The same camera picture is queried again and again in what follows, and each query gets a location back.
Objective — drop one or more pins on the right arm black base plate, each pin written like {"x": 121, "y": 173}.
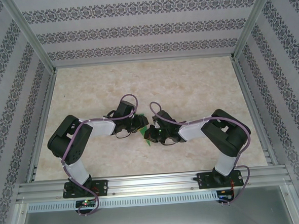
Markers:
{"x": 204, "y": 181}

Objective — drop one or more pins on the aluminium side rail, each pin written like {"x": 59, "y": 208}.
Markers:
{"x": 253, "y": 110}
{"x": 42, "y": 123}

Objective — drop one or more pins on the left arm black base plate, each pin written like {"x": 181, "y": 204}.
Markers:
{"x": 103, "y": 187}

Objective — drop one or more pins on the aluminium mounting rail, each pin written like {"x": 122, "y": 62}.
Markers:
{"x": 148, "y": 183}

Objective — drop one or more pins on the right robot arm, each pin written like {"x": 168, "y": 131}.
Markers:
{"x": 224, "y": 135}

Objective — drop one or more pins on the aluminium frame post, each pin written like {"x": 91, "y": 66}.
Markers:
{"x": 33, "y": 35}
{"x": 250, "y": 22}

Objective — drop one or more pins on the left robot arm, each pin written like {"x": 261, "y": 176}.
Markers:
{"x": 99, "y": 129}

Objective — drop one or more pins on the grey metal sheet panel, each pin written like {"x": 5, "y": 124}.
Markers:
{"x": 156, "y": 219}

